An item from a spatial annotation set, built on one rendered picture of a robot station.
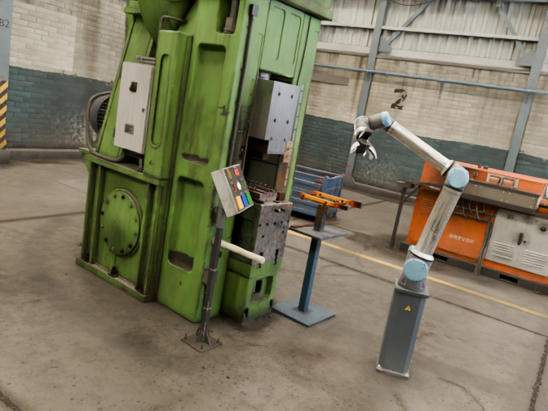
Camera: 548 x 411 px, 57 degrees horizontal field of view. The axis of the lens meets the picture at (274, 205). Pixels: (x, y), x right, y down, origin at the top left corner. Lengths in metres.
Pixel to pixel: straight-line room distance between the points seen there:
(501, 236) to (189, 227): 4.16
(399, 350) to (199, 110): 2.12
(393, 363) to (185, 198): 1.84
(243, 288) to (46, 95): 6.37
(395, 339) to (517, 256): 3.42
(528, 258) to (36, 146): 7.63
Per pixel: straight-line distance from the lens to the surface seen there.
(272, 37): 3.63
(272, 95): 3.45
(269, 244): 3.70
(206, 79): 3.59
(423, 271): 3.18
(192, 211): 3.65
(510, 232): 6.64
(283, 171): 3.94
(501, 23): 11.17
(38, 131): 9.35
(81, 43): 9.67
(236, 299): 3.77
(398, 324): 3.47
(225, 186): 2.95
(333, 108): 11.85
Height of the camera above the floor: 1.63
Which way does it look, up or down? 12 degrees down
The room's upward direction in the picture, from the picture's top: 10 degrees clockwise
